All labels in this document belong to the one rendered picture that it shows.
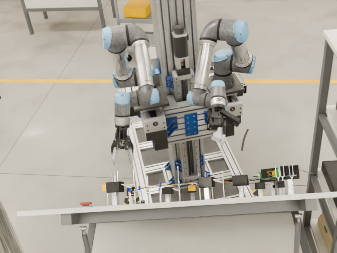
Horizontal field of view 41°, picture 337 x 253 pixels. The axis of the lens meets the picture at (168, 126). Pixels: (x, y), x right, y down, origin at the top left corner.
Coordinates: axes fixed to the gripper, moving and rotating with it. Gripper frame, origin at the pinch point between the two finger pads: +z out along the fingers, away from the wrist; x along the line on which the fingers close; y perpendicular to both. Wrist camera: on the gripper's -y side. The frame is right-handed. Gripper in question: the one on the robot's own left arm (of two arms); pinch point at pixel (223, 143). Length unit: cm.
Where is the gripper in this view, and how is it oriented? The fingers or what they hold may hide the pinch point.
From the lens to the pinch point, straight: 222.2
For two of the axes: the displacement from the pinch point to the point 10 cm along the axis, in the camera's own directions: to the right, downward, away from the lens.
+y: -9.9, -1.0, -1.2
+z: -0.3, 8.8, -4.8
